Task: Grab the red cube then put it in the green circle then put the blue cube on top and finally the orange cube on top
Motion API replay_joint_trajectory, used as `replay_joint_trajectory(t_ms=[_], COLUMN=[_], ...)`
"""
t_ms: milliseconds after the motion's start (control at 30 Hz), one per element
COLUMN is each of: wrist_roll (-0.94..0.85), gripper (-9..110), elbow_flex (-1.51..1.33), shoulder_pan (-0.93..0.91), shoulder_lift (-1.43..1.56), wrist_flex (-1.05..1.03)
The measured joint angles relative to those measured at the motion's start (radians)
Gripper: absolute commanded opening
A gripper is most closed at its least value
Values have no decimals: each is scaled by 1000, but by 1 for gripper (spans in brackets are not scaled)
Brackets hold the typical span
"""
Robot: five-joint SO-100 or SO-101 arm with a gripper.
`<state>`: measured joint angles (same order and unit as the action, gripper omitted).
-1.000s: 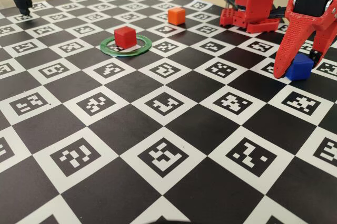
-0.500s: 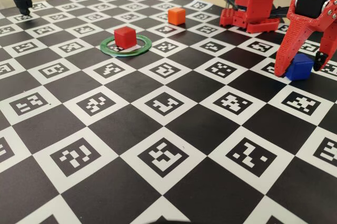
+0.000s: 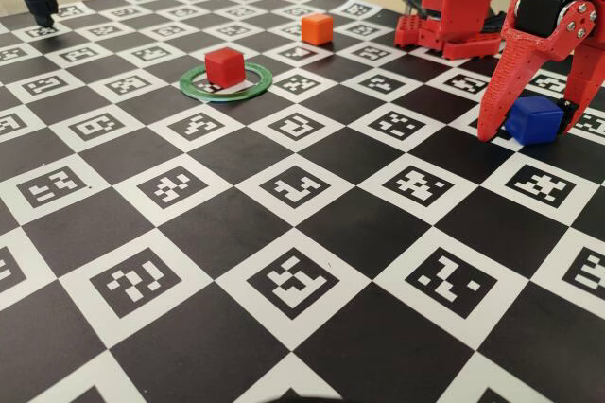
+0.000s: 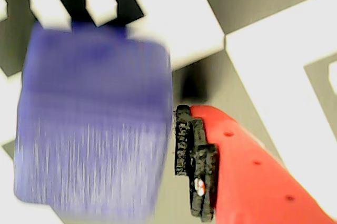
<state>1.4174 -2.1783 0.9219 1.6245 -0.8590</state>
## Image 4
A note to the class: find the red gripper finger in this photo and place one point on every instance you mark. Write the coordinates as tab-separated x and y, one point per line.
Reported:
250	182

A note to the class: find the blue cube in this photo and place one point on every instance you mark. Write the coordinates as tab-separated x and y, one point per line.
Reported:
92	116

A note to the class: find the black white marker board mat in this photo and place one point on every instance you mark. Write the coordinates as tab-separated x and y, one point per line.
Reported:
263	63

